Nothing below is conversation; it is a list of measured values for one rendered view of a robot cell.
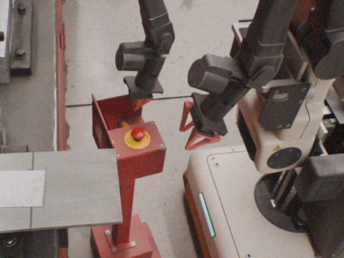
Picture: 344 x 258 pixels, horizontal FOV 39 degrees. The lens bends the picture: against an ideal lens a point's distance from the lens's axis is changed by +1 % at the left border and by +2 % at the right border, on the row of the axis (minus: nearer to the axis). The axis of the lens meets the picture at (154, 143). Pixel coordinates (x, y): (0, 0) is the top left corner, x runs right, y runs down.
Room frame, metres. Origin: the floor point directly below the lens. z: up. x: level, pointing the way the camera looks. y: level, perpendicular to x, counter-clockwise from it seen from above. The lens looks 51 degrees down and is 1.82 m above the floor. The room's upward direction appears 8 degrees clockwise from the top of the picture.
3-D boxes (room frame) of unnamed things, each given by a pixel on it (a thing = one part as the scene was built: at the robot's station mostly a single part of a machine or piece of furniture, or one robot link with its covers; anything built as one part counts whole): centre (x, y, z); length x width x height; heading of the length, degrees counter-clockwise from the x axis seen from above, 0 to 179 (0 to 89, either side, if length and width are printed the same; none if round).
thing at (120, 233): (0.90, 0.08, 0.39); 0.05 x 0.05 x 0.54; 27
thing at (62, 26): (1.53, 0.42, 0.59); 0.15 x 0.02 x 0.07; 14
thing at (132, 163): (0.90, 0.08, 0.75); 0.20 x 0.16 x 0.18; 27
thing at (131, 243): (0.90, 0.08, 0.13); 0.10 x 0.10 x 0.01; 27
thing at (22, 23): (1.09, 0.42, 0.89); 0.30 x 0.05 x 0.03; 14
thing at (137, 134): (0.87, 0.05, 0.79); 0.04 x 0.04 x 0.04
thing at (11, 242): (0.45, 0.26, 0.91); 0.03 x 0.03 x 0.02
